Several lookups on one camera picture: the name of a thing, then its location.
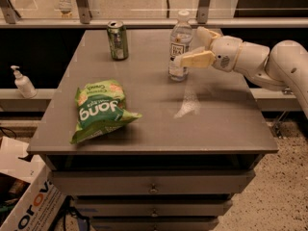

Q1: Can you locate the green chip bag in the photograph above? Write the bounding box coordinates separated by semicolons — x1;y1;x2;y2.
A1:
70;80;141;144

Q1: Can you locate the gray drawer cabinet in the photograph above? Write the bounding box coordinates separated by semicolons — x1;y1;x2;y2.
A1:
30;30;277;231

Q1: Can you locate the white pump dispenser bottle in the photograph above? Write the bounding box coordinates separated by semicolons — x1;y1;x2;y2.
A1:
11;65;38;98

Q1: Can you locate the metal railing frame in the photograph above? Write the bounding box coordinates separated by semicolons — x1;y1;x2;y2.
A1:
0;0;308;29

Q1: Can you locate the clear blue-label plastic bottle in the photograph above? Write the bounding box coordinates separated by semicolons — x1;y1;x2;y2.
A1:
168;10;193;81

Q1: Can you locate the white cardboard box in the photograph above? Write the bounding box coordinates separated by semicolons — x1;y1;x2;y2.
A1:
0;137;65;231

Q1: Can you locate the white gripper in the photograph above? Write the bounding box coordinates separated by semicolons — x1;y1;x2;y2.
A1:
174;27;243;72

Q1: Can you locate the green soda can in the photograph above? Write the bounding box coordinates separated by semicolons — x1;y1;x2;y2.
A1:
107;21;129;61

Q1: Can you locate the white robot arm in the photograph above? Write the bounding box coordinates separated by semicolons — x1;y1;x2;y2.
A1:
175;27;308;116

